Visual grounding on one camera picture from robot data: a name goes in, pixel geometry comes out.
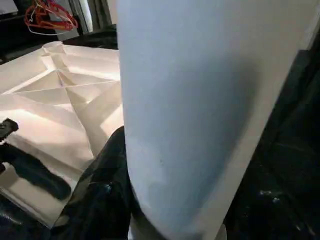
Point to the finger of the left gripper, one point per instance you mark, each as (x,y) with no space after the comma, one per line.
(35,172)

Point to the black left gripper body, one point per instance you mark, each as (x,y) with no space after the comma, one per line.
(7,129)

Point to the white plastic table leg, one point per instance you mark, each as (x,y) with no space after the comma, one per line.
(200,100)

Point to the white plastic table top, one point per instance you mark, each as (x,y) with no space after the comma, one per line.
(50,100)

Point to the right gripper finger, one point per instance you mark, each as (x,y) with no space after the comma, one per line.
(100,195)

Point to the black mat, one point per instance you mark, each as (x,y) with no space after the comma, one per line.
(280,175)

